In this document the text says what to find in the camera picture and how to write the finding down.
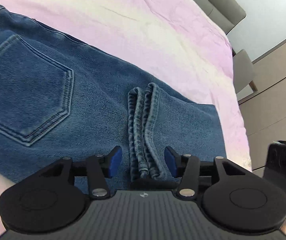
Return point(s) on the pink bed sheet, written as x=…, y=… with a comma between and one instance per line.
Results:
x=158, y=30

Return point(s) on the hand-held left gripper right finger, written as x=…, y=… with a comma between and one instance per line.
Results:
x=171, y=162

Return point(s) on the grey padded headboard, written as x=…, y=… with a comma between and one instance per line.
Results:
x=215, y=2

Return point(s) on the blue denim pants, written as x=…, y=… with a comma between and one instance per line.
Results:
x=58, y=92

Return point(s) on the grey chair with wooden legs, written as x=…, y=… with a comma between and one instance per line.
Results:
x=242, y=70

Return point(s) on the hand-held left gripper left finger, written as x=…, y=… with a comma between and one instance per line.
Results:
x=115, y=162

